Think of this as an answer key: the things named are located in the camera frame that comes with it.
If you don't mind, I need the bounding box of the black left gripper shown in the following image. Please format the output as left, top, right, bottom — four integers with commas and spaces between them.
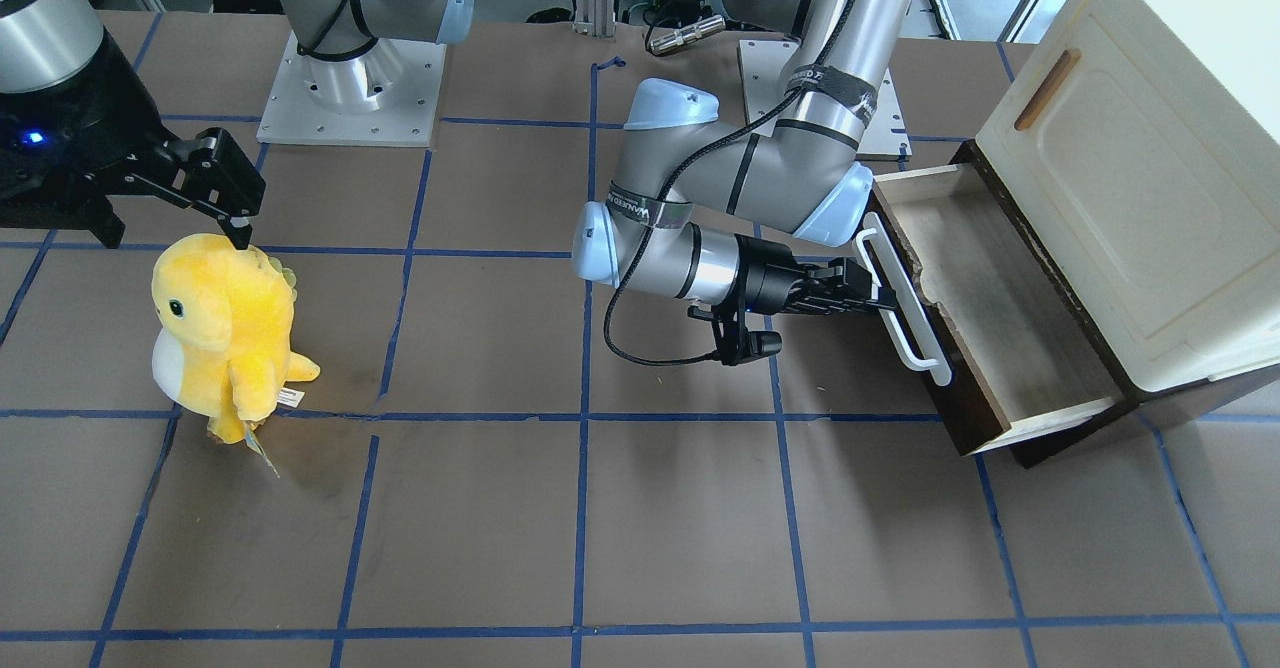
733, 234, 899, 314

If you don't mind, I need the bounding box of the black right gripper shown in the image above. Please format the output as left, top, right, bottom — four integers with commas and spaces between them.
1, 38, 266, 250

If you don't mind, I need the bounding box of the white drawer handle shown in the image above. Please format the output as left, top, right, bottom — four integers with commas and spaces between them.
852, 211, 954, 386

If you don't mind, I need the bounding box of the dark wooden drawer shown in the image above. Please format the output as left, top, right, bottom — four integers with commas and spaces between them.
865, 165, 1123, 468

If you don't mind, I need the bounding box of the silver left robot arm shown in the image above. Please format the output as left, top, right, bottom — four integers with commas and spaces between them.
572, 0, 911, 305

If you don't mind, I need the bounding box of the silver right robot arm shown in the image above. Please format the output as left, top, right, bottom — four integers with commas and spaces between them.
3, 0, 474, 250

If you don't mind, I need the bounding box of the yellow plush dinosaur toy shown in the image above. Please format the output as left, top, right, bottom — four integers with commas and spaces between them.
151, 232, 321, 457

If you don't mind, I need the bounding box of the cream plastic storage box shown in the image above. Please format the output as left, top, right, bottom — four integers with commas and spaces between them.
977, 0, 1279, 393

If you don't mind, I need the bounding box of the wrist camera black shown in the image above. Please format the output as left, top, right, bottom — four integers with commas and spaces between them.
687, 302, 783, 366

